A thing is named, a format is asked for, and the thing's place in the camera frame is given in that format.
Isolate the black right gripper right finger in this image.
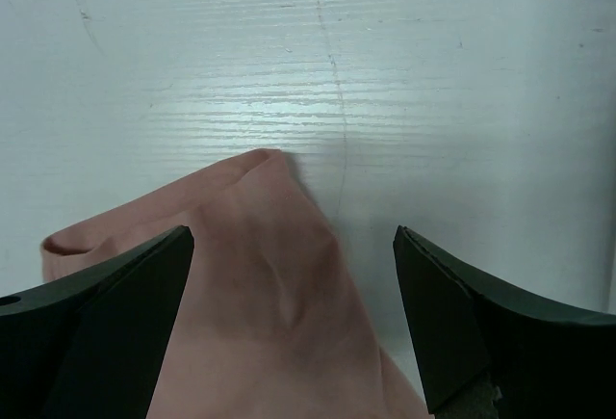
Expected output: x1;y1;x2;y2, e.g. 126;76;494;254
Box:
394;227;615;419

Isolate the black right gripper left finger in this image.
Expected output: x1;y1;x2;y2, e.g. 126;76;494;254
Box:
1;226;193;419

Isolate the pink t-shirt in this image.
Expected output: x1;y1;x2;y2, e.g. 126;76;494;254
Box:
40;149;428;418

